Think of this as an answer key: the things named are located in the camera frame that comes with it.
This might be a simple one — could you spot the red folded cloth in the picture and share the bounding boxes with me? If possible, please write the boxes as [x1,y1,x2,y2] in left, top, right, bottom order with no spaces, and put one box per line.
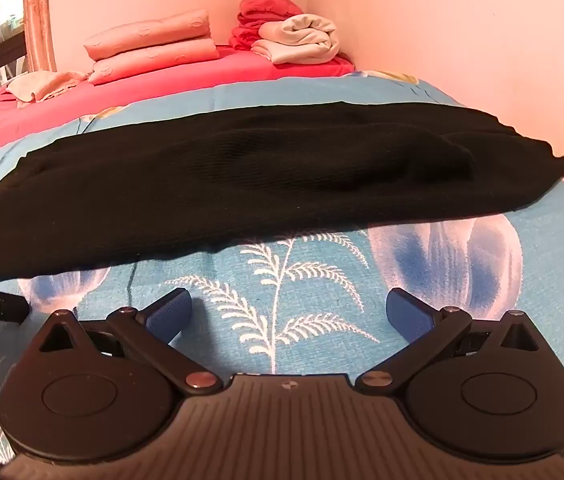
[228,0,304,52]

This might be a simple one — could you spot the pink pillow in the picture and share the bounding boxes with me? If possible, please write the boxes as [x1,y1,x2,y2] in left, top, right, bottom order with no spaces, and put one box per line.
[83,9,213,61]
[87,39,221,86]

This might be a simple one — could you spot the cream folded blanket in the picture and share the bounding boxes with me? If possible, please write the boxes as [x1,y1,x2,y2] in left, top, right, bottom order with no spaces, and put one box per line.
[251,14,341,65]

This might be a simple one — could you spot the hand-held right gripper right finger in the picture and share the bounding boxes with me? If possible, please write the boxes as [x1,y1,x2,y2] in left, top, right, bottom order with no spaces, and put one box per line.
[354,288,541,395]

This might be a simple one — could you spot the blue floral blanket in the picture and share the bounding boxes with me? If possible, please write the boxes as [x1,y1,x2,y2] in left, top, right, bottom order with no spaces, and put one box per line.
[0,71,564,467]

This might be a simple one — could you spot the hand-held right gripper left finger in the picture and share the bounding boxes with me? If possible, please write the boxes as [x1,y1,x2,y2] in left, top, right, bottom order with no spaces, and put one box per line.
[38,288,225,396]

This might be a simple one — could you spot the black pants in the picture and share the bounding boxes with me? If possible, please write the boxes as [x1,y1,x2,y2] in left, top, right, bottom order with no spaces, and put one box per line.
[0,102,564,282]

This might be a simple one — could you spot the red bedsheet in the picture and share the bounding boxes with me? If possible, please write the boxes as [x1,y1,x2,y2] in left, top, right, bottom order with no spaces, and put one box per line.
[0,44,358,159]

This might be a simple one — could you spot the pink patterned curtain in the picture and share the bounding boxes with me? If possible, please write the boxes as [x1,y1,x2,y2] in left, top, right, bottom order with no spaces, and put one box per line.
[22,0,58,73]

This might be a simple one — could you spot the cream towel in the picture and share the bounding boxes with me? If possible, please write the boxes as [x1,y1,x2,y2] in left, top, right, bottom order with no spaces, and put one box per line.
[6,71,94,109]

